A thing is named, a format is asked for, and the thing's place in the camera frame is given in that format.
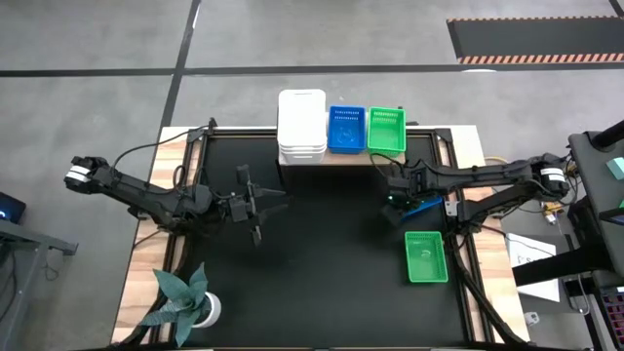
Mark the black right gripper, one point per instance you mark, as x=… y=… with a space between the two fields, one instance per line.
x=396 y=210

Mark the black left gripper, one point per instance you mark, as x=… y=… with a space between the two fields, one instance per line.
x=254 y=209

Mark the blue slotted plastic basket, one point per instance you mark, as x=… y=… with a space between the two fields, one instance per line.
x=346 y=139
x=424 y=206

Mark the green slotted plastic basket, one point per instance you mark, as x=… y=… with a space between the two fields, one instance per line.
x=385 y=136
x=426 y=265

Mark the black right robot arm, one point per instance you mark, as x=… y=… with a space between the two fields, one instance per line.
x=487 y=174

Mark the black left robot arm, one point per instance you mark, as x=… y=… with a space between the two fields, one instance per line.
x=146 y=195

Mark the white round plant pot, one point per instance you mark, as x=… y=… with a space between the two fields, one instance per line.
x=214 y=309

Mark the green artificial leafy plant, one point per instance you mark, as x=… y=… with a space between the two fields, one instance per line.
x=183 y=302

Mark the white paper sheet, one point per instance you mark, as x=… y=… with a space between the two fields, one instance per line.
x=531 y=273

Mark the small white device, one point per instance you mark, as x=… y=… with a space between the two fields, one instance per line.
x=531 y=319

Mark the black equipment cart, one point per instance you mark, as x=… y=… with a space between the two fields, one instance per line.
x=590 y=161

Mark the black mat with hazard stripes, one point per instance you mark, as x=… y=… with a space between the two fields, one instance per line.
x=536 y=39

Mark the teal box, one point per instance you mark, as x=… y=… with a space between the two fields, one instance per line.
x=616 y=168

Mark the backlit keyboard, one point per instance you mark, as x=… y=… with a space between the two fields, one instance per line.
x=615 y=312

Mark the grey metal desk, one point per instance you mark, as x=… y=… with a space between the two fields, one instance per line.
x=29 y=239

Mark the dark device with blue light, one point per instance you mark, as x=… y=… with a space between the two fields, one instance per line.
x=12 y=207

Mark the silver metal corner bracket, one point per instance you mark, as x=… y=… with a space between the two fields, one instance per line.
x=452 y=207

